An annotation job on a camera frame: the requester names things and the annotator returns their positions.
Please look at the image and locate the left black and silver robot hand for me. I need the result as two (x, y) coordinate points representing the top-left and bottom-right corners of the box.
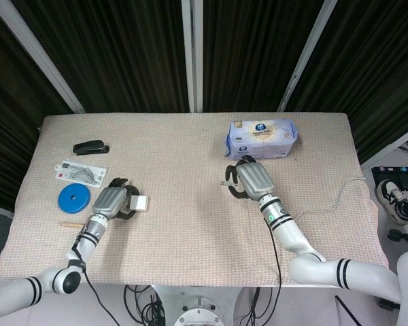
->
(91, 176), (141, 222)

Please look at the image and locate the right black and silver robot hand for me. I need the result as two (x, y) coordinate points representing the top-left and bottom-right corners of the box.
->
(225, 155), (276, 201)

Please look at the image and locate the white charger block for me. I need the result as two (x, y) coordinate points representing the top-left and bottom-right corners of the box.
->
(127, 194), (150, 212)

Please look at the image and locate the white usb cable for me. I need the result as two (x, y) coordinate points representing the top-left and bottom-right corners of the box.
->
(220, 175), (367, 220)

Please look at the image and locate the pale blue tissue pack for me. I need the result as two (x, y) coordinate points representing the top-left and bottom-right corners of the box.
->
(223, 118), (300, 161)

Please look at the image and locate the clear packet with printed card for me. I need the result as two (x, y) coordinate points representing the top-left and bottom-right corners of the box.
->
(52, 160), (109, 188)

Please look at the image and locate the blue round disc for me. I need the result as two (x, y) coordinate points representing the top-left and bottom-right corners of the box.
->
(58, 183), (93, 215)

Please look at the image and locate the black stapler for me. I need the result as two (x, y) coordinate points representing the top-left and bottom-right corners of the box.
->
(72, 139), (110, 156)

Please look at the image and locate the beige waffle tablecloth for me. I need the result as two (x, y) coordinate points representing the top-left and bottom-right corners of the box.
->
(0, 113), (389, 289)

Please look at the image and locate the dark pleated curtain panel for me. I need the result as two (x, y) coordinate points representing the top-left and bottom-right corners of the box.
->
(0, 0), (76, 211)
(12, 0), (192, 114)
(201, 0), (326, 113)
(285, 0), (408, 160)

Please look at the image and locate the white and black sneaker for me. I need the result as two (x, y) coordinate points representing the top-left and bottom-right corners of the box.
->
(375, 179), (408, 225)

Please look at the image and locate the black chair caster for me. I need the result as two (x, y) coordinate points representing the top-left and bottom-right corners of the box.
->
(387, 229), (408, 246)
(377, 297), (401, 310)

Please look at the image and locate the black slanted rod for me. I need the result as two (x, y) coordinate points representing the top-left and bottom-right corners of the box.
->
(334, 295), (362, 326)

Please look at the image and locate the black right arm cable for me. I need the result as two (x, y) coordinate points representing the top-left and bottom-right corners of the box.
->
(267, 219), (283, 290)

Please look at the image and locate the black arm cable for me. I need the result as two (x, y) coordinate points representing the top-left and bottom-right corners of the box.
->
(71, 230), (119, 326)
(267, 219), (283, 290)

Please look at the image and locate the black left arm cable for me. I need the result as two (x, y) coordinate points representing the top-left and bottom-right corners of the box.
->
(71, 230), (119, 326)

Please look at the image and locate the white metal frame post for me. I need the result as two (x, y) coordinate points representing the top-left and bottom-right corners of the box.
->
(360, 122), (408, 168)
(277, 0), (338, 112)
(0, 0), (86, 114)
(181, 0), (204, 113)

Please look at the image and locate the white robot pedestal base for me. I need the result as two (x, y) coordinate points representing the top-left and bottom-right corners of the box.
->
(152, 286), (256, 326)

